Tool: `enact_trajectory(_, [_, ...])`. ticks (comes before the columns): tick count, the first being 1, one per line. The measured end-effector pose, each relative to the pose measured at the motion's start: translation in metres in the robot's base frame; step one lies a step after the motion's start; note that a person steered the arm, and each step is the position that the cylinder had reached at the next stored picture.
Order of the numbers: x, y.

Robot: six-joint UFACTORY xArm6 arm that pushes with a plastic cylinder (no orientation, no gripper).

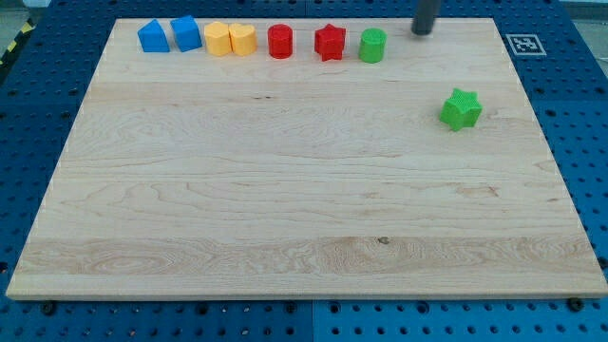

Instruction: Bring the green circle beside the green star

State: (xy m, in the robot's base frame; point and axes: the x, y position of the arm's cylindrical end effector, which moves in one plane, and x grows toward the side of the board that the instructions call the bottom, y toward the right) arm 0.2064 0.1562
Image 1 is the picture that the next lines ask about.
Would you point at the green cylinder block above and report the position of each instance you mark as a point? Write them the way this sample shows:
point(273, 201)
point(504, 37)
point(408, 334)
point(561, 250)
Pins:
point(372, 45)

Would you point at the red star block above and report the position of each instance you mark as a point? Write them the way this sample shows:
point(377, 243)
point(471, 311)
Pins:
point(329, 42)

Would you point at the green star block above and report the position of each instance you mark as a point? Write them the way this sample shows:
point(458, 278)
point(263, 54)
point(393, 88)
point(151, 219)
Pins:
point(462, 109)

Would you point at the light wooden board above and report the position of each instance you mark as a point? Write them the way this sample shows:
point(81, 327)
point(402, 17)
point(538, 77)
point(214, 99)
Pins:
point(187, 176)

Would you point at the red cylinder block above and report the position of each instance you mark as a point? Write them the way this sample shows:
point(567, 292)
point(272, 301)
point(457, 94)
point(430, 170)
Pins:
point(280, 41)

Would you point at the yellow heart block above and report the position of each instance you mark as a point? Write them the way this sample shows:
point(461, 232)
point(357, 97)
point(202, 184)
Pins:
point(243, 39)

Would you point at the yellow pentagon block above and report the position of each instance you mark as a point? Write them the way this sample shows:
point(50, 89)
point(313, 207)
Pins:
point(217, 38)

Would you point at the blue cube block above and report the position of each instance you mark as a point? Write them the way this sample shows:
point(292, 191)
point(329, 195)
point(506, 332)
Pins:
point(186, 33)

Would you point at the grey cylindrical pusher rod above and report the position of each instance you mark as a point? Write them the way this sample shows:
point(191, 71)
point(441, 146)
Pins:
point(424, 17)

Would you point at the blue triangular block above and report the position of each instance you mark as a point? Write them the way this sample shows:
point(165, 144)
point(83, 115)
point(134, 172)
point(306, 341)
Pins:
point(152, 37)

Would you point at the white fiducial marker tag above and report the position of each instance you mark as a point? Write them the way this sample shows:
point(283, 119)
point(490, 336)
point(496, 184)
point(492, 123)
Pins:
point(525, 44)

